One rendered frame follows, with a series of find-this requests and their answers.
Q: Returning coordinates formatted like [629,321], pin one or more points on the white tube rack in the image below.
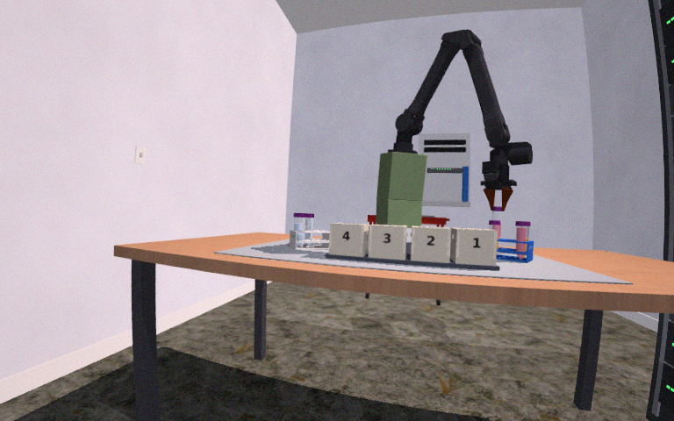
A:
[324,241]

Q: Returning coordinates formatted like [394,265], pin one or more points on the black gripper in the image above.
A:
[504,185]

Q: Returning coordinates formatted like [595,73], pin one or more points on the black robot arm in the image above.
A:
[495,129]

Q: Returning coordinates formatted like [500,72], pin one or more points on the grey flat mat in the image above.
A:
[540,269]

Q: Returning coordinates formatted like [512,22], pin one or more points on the blue tube rack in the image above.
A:
[528,253]

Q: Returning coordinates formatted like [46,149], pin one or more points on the beige bucket adapter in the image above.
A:
[431,244]
[349,239]
[387,241]
[474,247]

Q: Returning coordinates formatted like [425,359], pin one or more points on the tube with pink liquid and purple cap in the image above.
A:
[497,215]

